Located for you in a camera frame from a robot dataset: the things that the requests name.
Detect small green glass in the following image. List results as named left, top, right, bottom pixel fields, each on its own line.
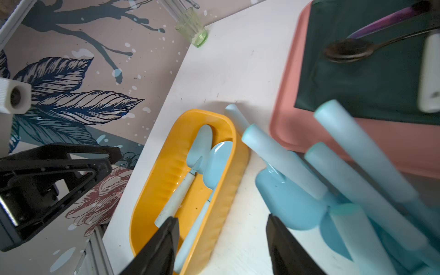
left=175, top=8, right=208, bottom=48

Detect light blue shovel white handle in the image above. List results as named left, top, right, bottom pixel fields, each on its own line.
left=154, top=124, right=213, bottom=228

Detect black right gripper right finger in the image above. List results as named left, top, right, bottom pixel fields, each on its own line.
left=266, top=214, right=325, bottom=275

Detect yellow plastic tray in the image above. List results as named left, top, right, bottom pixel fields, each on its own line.
left=129, top=110, right=249, bottom=275

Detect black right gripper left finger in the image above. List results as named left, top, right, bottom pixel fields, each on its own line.
left=120, top=217, right=179, bottom=275

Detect dark metal spoon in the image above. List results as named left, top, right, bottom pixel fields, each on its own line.
left=324, top=26, right=440, bottom=63

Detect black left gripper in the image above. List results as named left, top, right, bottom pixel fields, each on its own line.
left=1, top=143, right=122, bottom=252

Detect pink cutting board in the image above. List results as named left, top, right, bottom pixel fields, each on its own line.
left=269, top=3, right=440, bottom=178

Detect white handled small spoon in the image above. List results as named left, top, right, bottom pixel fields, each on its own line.
left=418, top=30, right=440, bottom=113

